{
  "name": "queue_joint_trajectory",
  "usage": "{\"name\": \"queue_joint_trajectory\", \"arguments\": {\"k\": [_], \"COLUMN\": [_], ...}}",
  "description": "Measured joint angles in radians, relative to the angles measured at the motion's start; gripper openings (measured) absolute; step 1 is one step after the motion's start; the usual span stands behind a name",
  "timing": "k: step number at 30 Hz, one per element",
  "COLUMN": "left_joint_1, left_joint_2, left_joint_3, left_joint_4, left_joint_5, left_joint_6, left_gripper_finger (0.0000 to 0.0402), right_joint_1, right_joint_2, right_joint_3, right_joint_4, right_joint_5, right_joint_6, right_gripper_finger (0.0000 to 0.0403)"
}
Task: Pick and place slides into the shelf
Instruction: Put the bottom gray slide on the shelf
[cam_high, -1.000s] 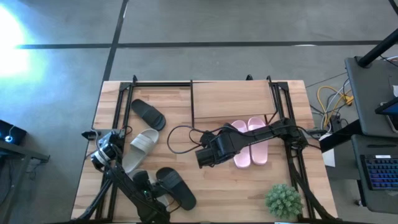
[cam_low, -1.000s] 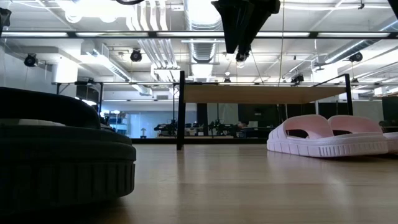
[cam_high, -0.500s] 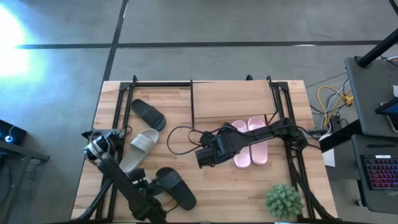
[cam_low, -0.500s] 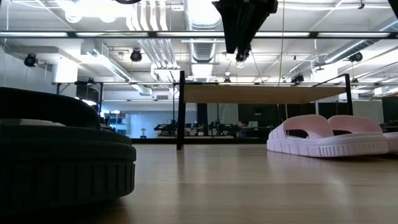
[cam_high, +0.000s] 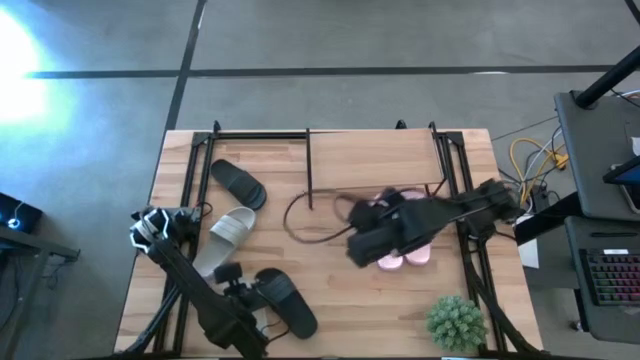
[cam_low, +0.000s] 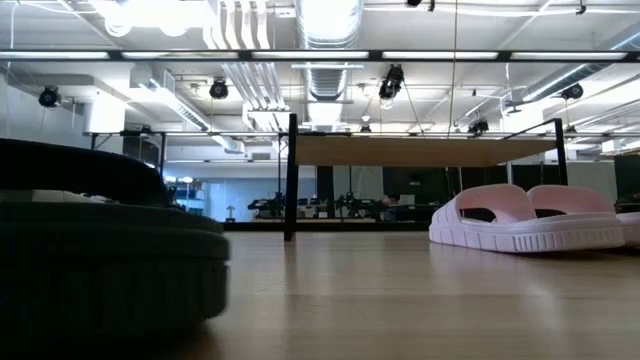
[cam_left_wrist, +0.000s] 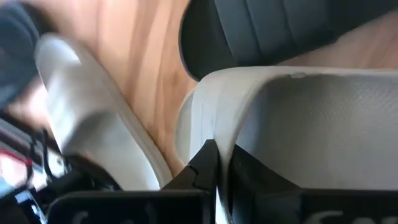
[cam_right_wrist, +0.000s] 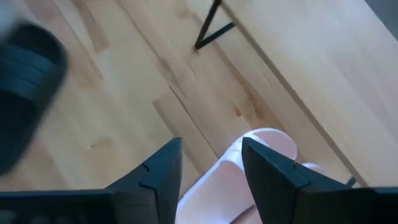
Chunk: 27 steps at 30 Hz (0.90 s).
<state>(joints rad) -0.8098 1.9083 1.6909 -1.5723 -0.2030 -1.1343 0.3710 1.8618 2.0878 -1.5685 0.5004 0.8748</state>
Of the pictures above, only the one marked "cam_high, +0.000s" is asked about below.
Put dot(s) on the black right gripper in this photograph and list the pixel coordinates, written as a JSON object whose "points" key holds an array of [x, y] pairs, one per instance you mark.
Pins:
{"points": [[380, 245]]}

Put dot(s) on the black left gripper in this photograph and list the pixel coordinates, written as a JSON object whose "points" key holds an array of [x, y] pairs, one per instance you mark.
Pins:
{"points": [[242, 310]]}

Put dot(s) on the pink rubber slide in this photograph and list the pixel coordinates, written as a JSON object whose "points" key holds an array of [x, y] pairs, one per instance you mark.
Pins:
{"points": [[390, 262], [419, 256]]}

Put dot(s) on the black rubber slide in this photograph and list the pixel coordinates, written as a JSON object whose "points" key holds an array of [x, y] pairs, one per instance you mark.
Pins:
{"points": [[290, 305], [240, 185]]}

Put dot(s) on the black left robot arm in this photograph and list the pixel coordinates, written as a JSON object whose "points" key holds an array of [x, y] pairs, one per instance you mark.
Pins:
{"points": [[190, 285]]}

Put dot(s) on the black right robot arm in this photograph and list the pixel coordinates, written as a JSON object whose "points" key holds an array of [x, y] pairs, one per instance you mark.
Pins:
{"points": [[480, 210]]}

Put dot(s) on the green artificial plant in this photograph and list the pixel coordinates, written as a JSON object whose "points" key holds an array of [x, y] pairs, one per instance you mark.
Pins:
{"points": [[456, 324]]}

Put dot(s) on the white box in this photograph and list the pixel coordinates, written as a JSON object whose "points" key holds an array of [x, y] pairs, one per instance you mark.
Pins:
{"points": [[527, 250]]}

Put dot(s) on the black power strip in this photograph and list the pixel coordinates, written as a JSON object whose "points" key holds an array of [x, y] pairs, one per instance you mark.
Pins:
{"points": [[540, 197]]}

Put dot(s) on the black metal stand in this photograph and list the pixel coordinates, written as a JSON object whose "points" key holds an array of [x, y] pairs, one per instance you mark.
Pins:
{"points": [[35, 245]]}

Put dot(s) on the black device with blue light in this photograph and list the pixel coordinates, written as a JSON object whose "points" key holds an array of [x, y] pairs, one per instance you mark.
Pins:
{"points": [[27, 215]]}

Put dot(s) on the grey side desk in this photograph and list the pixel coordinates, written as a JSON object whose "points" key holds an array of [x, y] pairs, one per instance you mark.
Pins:
{"points": [[600, 325], [595, 165]]}

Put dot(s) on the black backlit keyboard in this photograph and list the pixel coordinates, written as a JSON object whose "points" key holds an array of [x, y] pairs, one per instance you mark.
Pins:
{"points": [[615, 277]]}

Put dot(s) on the dark tablet with blue screen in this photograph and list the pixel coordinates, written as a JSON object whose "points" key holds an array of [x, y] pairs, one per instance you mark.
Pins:
{"points": [[627, 175]]}

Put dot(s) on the black pole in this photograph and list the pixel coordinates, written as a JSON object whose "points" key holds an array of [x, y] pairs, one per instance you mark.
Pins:
{"points": [[607, 80]]}

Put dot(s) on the wooden shelf with black frame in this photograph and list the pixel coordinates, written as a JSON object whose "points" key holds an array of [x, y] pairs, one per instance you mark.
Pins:
{"points": [[375, 160]]}

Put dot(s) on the black metal rig frame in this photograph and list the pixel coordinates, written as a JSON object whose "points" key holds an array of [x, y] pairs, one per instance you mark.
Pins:
{"points": [[201, 137]]}

